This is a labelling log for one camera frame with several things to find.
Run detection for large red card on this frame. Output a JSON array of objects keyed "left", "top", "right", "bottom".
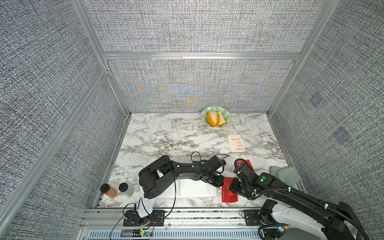
[{"left": 222, "top": 177, "right": 238, "bottom": 203}]

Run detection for white photo album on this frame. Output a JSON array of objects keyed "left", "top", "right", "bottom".
[{"left": 146, "top": 155, "right": 219, "bottom": 199}]

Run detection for small red card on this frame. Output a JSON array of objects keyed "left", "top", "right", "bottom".
[{"left": 236, "top": 160, "right": 255, "bottom": 172}]

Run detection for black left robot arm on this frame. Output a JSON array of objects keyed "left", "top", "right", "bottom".
[{"left": 135, "top": 155, "right": 226, "bottom": 218}]

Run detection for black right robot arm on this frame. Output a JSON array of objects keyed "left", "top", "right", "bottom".
[{"left": 230, "top": 164, "right": 369, "bottom": 240}]

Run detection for pink card red characters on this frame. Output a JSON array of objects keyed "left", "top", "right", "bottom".
[{"left": 228, "top": 135, "right": 245, "bottom": 153}]

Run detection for green knitted cloth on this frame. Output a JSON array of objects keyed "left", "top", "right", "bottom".
[{"left": 269, "top": 166, "right": 301, "bottom": 187}]

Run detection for small bread slice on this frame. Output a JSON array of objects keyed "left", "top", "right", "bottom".
[{"left": 217, "top": 112, "right": 227, "bottom": 127}]

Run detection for large orange bread roll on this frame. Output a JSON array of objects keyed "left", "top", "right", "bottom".
[{"left": 207, "top": 111, "right": 219, "bottom": 127}]

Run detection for light green wavy bowl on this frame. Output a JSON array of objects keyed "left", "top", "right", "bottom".
[{"left": 201, "top": 106, "right": 232, "bottom": 128}]

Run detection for brown cup black lid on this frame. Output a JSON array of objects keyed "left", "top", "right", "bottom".
[{"left": 100, "top": 184, "right": 118, "bottom": 199}]

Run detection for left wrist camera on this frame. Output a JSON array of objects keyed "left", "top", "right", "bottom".
[{"left": 208, "top": 156, "right": 226, "bottom": 174}]

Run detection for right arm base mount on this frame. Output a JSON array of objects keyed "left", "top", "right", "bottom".
[{"left": 241, "top": 200, "right": 288, "bottom": 240}]

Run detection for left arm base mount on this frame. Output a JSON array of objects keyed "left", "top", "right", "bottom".
[{"left": 123, "top": 210, "right": 166, "bottom": 228}]

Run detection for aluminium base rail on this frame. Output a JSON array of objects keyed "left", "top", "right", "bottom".
[{"left": 75, "top": 208, "right": 260, "bottom": 240}]

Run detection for aluminium enclosure frame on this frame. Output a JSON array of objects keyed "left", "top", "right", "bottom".
[{"left": 1, "top": 1, "right": 339, "bottom": 235}]

